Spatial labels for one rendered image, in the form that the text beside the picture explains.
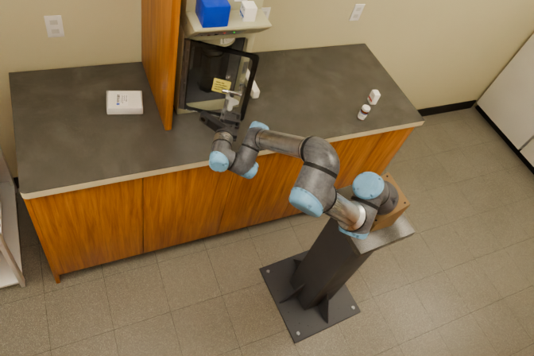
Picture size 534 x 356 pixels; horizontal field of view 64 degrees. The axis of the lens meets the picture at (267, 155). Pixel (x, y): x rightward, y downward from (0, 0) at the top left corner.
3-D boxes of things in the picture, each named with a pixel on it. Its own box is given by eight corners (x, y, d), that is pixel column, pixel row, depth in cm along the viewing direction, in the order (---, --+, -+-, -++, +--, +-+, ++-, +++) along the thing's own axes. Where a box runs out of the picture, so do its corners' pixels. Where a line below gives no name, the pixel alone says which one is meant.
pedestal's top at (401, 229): (412, 236, 197) (415, 231, 194) (357, 258, 184) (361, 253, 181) (373, 181, 213) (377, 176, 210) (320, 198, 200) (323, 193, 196)
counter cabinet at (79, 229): (44, 186, 271) (10, 79, 203) (320, 136, 353) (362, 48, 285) (56, 284, 237) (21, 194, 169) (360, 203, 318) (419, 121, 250)
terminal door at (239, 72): (179, 107, 203) (186, 38, 173) (243, 121, 207) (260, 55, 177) (179, 109, 203) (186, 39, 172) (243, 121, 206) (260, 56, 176)
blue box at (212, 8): (195, 12, 165) (196, -10, 158) (219, 11, 169) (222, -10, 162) (202, 28, 160) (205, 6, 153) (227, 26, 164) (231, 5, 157)
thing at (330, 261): (360, 312, 265) (435, 245, 197) (294, 344, 244) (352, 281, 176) (322, 245, 289) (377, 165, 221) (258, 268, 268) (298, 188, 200)
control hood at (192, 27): (183, 32, 171) (185, 11, 164) (257, 29, 184) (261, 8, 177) (191, 52, 165) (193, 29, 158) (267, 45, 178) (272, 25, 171)
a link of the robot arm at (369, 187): (393, 183, 175) (385, 174, 164) (381, 214, 174) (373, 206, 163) (367, 174, 182) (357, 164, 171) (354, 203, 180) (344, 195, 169)
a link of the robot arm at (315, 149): (336, 133, 132) (245, 116, 170) (323, 165, 131) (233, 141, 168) (357, 148, 139) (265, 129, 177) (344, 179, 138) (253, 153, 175)
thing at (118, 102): (106, 96, 204) (106, 90, 201) (141, 96, 209) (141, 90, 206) (106, 114, 197) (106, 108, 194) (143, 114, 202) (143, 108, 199)
